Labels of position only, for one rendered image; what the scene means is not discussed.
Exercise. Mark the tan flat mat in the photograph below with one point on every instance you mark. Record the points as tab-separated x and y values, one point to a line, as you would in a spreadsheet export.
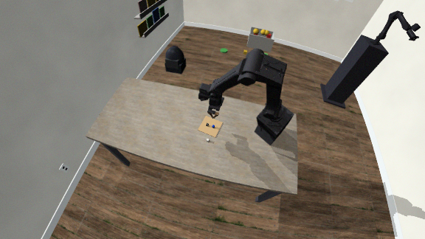
208	129

